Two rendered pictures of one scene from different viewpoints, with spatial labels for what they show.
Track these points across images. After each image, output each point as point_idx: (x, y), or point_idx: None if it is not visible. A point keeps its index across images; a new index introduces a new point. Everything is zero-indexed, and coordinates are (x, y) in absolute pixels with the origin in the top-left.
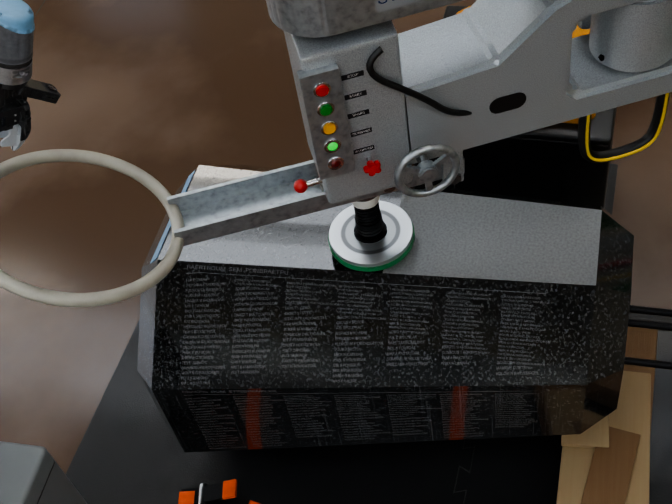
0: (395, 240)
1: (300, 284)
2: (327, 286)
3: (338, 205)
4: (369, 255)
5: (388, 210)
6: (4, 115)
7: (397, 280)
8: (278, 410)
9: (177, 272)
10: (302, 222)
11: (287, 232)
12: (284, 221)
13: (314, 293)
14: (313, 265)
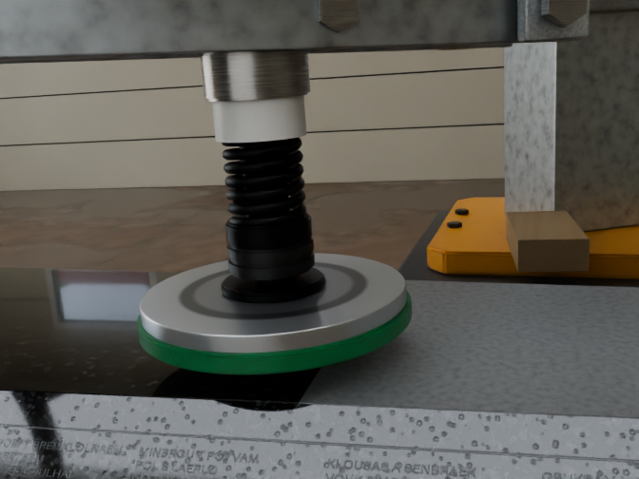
0: (350, 297)
1: (14, 446)
2: (101, 452)
3: (150, 48)
4: (256, 321)
5: (334, 262)
6: None
7: (350, 430)
8: None
9: None
10: (101, 320)
11: (49, 334)
12: (56, 319)
13: (51, 478)
14: (75, 386)
